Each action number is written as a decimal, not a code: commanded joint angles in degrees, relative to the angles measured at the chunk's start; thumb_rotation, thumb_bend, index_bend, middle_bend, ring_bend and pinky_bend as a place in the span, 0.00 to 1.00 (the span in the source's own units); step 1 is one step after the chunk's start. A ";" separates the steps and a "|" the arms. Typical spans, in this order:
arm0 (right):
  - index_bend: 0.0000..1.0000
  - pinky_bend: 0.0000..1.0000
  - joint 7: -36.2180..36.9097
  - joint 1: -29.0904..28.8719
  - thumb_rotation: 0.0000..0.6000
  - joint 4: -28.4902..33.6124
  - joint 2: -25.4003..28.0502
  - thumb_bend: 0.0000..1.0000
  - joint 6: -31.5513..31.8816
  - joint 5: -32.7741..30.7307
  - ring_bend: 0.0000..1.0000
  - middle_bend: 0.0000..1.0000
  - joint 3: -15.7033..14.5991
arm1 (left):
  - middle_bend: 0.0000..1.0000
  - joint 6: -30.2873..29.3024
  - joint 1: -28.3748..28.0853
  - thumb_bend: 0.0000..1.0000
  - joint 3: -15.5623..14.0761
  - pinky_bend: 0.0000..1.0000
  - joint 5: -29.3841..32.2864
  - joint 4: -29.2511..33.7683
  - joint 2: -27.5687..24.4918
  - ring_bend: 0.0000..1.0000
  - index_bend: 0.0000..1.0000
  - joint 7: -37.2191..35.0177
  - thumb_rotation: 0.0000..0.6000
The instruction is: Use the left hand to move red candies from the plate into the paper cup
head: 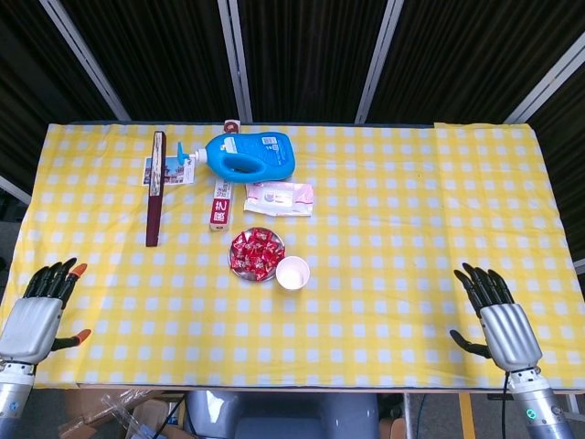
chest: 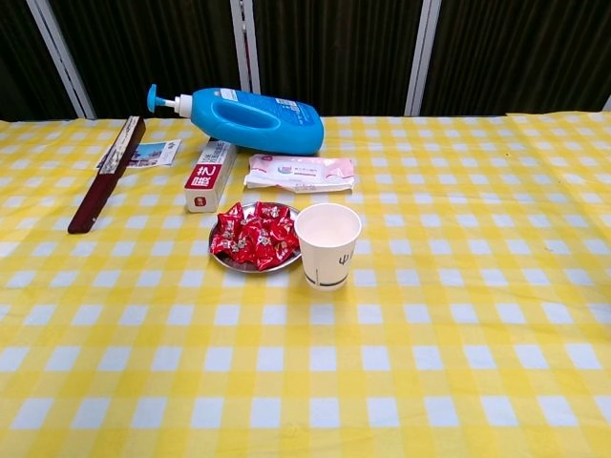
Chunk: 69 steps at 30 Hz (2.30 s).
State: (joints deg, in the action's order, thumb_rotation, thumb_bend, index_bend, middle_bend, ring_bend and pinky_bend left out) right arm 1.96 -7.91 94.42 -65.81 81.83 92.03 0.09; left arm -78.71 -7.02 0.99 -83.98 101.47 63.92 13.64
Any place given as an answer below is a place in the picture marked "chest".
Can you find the white paper cup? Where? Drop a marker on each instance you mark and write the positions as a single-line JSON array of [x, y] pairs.
[[329, 257]]

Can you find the pink wet wipes pack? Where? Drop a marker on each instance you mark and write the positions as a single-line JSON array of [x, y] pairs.
[[305, 174]]

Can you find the round metal plate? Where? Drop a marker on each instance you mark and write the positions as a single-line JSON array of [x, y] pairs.
[[234, 266]]

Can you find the blue pump bottle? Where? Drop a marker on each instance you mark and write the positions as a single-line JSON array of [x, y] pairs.
[[286, 129]]

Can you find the red white toothpaste box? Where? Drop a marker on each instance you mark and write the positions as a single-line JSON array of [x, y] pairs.
[[210, 181]]

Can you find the yellow white checked tablecloth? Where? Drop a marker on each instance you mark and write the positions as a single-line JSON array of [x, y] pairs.
[[429, 334]]

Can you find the photo postcard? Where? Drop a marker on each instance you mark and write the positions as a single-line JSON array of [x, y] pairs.
[[157, 152]]

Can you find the black pleated curtain panel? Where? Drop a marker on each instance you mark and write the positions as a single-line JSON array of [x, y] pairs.
[[143, 47], [19, 57], [525, 47], [334, 47]]

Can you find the dark brown folded fan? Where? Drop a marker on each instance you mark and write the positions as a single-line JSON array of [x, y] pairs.
[[105, 186]]

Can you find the white metal frame post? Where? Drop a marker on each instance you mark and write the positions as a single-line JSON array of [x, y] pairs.
[[57, 47], [424, 47], [246, 47], [608, 106]]

